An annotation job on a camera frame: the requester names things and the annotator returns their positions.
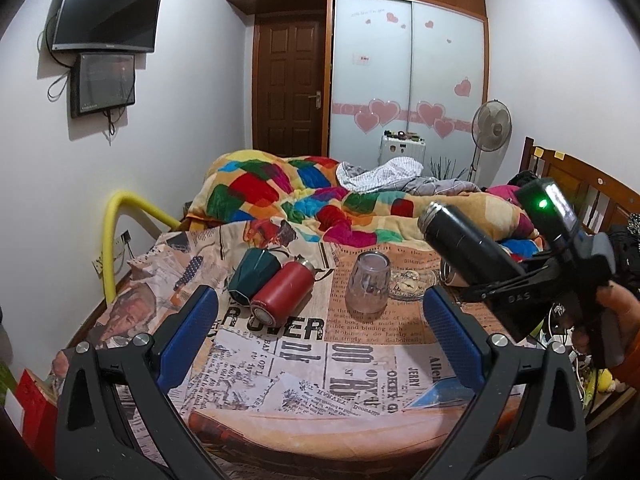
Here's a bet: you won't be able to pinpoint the black thermos bottle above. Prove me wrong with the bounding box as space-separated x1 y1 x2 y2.
418 202 525 286

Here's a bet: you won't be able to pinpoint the clear plastic cup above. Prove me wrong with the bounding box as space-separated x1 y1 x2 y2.
345 250 390 315

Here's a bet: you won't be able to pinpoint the dark green faceted cup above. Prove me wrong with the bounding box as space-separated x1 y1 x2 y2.
228 248 281 306

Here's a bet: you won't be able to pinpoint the person's right hand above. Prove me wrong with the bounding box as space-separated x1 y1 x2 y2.
596 281 639 373

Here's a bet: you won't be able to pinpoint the red paper bag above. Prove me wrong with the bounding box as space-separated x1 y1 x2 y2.
4 368 58 474

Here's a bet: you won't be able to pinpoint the wooden bed headboard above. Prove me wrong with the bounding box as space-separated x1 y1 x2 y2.
520 138 639 234

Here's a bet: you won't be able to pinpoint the glass ashtray dish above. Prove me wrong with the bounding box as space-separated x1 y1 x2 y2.
388 269 438 302

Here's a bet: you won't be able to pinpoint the standing electric fan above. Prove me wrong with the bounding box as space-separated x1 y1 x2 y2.
469 100 512 181

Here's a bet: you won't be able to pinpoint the grey white crumpled clothes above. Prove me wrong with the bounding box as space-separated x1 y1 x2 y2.
335 157 480 196

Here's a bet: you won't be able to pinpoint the newspaper print tablecloth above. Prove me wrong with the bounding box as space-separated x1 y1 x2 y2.
86 222 473 479

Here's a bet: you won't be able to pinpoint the white oil heater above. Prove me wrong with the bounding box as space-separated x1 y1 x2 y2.
378 130 426 165

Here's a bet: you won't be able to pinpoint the red thermos bottle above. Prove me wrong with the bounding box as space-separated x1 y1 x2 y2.
250 256 316 327

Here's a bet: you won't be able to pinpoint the colourful patchwork blanket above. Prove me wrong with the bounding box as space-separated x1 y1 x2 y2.
186 150 544 260

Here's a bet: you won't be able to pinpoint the frosted sliding wardrobe with hearts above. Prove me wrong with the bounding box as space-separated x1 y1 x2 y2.
329 0 486 178

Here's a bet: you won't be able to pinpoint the brown wooden door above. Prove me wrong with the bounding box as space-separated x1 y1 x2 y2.
252 12 326 157

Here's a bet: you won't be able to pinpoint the yellow padded rail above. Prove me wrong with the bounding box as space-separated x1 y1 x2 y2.
101 188 180 304

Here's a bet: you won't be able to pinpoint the small black wall monitor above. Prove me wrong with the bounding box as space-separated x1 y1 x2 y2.
70 53 136 118

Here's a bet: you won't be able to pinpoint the wall mounted black television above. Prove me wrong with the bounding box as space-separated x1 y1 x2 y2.
52 0 160 53

